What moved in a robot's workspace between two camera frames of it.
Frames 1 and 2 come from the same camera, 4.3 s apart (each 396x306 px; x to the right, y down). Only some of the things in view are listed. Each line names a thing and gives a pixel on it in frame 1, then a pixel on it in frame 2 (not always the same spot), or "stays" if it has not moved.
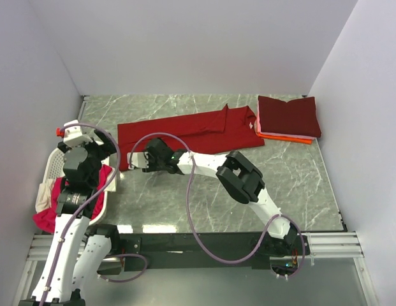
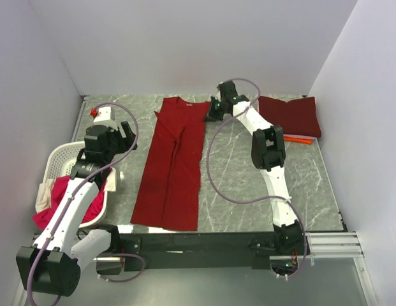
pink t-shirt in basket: (46, 220) stays
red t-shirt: (222, 129) → (169, 195)
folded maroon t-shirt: (298, 117) stays
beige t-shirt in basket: (43, 201) stays
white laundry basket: (54, 170) stays
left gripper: (104, 138) → (125, 143)
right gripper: (151, 168) → (212, 116)
